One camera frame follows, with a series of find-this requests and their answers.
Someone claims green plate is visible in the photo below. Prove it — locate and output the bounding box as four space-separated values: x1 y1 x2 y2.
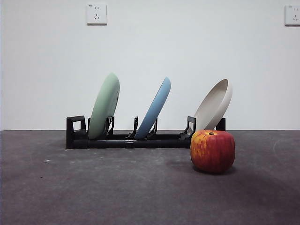
88 72 120 141

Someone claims red yellow apple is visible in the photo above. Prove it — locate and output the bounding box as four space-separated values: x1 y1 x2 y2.
190 130 236 174

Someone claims blue plate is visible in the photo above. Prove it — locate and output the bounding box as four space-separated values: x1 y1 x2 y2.
134 76 172 139

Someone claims black plate rack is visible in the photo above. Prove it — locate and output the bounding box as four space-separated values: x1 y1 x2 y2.
66 115 226 150

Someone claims beige plate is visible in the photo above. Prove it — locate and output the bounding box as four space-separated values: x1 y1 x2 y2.
193 78 233 131

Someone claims white wall socket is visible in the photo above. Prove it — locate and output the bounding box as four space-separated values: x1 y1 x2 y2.
87 3 108 26
284 5 300 26

